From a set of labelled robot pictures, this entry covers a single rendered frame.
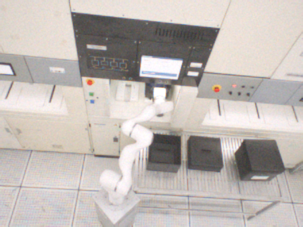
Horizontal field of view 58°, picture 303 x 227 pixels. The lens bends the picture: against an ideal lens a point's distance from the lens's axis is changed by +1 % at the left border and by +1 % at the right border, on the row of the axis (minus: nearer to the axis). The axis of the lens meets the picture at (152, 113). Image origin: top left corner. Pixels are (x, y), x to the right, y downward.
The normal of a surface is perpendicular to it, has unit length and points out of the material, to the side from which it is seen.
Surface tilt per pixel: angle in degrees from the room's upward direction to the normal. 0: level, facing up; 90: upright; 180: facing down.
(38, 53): 90
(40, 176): 0
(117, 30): 90
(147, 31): 90
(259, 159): 0
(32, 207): 0
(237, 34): 90
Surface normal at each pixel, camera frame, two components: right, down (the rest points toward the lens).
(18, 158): 0.11, -0.55
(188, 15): -0.03, 0.85
